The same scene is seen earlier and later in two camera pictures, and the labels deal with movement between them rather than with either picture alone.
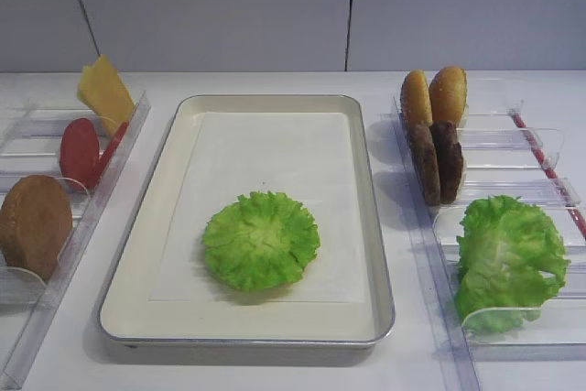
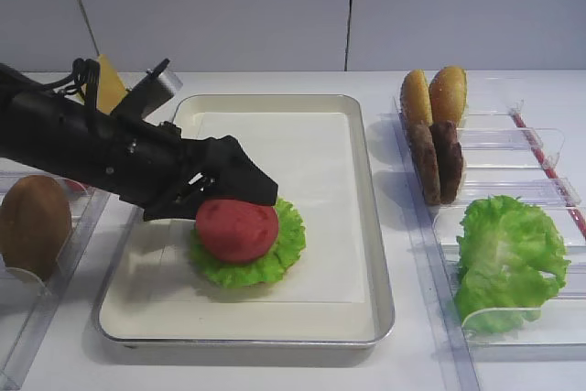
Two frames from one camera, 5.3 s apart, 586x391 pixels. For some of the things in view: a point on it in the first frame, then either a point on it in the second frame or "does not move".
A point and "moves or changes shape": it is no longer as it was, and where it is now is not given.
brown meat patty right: (449, 158) does not move
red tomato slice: (79, 153) moves or changes shape
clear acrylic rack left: (31, 133) does not move
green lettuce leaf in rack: (512, 257) does not move
